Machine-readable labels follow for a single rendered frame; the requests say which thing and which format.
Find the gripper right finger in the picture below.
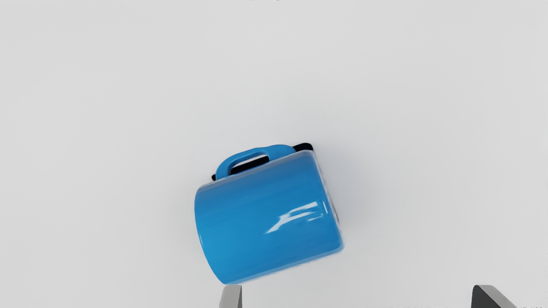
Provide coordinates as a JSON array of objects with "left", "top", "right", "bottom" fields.
[{"left": 471, "top": 284, "right": 518, "bottom": 308}]

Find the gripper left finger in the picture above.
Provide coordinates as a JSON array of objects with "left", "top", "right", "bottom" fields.
[{"left": 219, "top": 285, "right": 243, "bottom": 308}]

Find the blue glossy mug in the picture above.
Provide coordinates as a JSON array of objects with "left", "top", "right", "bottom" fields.
[{"left": 194, "top": 144, "right": 345, "bottom": 285}]

